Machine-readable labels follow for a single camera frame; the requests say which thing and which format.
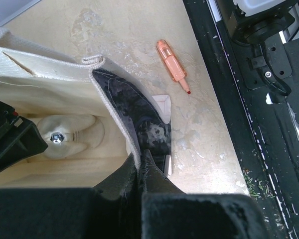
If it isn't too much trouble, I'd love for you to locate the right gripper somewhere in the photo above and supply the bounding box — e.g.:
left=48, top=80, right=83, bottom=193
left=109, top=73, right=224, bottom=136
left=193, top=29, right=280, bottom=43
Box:
left=0, top=101, right=48, bottom=172

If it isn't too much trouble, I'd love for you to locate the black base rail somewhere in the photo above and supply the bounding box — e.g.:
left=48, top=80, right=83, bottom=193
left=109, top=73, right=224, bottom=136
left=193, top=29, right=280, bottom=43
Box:
left=184, top=0, right=299, bottom=239

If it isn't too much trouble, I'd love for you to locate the canvas tote bag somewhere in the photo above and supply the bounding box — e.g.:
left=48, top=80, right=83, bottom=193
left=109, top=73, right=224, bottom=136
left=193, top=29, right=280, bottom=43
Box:
left=0, top=27, right=171, bottom=188

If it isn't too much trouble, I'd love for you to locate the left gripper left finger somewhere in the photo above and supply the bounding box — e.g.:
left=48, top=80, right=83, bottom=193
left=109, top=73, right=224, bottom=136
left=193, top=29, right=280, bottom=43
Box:
left=0, top=155, right=140, bottom=239

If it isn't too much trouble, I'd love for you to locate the orange highlighter pen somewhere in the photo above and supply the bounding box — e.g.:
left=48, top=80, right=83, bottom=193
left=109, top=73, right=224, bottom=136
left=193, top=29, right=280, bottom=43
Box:
left=156, top=39, right=191, bottom=95

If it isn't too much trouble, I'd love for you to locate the silver metallic bottle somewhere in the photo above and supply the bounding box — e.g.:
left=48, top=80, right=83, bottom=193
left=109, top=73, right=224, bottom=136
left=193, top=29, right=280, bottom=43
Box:
left=37, top=114, right=105, bottom=159

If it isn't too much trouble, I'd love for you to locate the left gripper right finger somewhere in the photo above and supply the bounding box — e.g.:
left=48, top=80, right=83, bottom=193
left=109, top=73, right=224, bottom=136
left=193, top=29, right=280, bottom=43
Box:
left=140, top=150, right=267, bottom=239

